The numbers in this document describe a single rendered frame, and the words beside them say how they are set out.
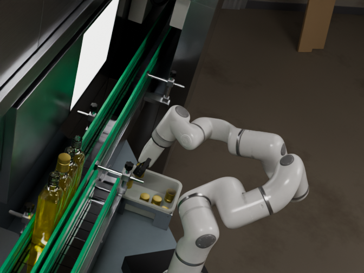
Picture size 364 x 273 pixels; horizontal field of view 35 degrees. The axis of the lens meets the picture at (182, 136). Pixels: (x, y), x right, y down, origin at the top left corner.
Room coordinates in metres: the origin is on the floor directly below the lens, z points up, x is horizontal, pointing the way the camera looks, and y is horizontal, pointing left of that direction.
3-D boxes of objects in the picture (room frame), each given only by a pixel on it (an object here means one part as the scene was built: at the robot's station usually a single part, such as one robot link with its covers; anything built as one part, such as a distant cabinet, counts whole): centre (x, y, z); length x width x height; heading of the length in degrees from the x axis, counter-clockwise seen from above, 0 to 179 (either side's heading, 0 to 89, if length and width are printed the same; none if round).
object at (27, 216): (1.13, 0.37, 0.94); 0.07 x 0.04 x 0.13; 89
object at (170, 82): (2.08, 0.14, 0.90); 0.17 x 0.05 x 0.23; 89
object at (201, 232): (1.20, -0.13, 1.05); 0.13 x 0.10 x 0.16; 25
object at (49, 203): (1.14, 0.29, 0.99); 0.06 x 0.06 x 0.21; 88
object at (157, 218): (1.55, 0.08, 0.79); 0.27 x 0.17 x 0.08; 89
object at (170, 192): (1.59, -0.03, 0.79); 0.04 x 0.04 x 0.04
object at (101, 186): (1.44, 0.17, 0.85); 0.09 x 0.04 x 0.07; 89
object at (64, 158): (1.20, 0.29, 1.14); 0.04 x 0.04 x 0.04
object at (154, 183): (1.55, 0.05, 0.80); 0.22 x 0.17 x 0.09; 89
